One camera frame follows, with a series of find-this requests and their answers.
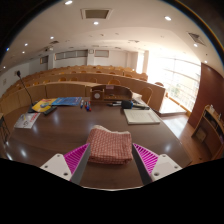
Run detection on black handheld microphone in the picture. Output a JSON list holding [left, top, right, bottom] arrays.
[[120, 99, 151, 111]]

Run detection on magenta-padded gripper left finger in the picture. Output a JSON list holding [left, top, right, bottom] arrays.
[[39, 142, 92, 186]]

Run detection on wooden chair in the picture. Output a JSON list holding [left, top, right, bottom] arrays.
[[139, 87, 154, 105]]

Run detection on blue booklet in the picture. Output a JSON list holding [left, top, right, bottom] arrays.
[[51, 96, 83, 107]]

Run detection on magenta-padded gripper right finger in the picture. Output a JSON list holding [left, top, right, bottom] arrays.
[[131, 142, 183, 186]]

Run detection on black gooseneck microphone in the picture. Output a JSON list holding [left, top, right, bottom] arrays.
[[15, 70, 38, 114]]

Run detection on white paper with red print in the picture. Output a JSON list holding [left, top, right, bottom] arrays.
[[13, 112, 41, 130]]

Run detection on wooden desk organizer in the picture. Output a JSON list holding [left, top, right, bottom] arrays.
[[89, 84, 134, 104]]

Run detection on wooden shelf unit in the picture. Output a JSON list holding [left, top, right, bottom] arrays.
[[190, 104, 224, 160]]

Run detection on yellow booklet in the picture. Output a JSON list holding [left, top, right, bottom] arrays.
[[31, 98, 58, 114]]

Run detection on ceiling air vent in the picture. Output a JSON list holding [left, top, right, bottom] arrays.
[[80, 8, 113, 20], [188, 32, 206, 46]]

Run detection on black pen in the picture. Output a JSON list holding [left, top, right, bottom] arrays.
[[107, 100, 123, 107]]

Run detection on black remote control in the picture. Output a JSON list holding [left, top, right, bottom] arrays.
[[43, 105, 58, 117]]

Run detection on ceiling spot lights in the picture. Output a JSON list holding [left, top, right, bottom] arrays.
[[4, 0, 209, 64]]

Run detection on red white checked towel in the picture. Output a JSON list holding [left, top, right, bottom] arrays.
[[85, 124, 134, 165]]

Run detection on large bright window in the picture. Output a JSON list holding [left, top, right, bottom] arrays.
[[146, 54, 203, 113]]

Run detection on wooden lecture seat rows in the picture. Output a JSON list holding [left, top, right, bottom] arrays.
[[0, 64, 167, 124]]

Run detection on white notepad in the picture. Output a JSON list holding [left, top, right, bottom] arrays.
[[123, 108, 162, 126]]

